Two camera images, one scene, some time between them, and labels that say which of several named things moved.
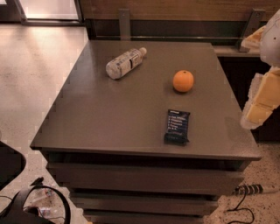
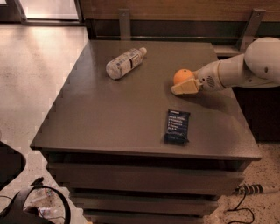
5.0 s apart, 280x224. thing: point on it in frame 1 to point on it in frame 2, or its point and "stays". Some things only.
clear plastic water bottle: x=124 y=63 stays
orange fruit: x=183 y=80 stays
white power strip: x=248 y=189 stays
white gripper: x=271 y=44 to x=207 y=76
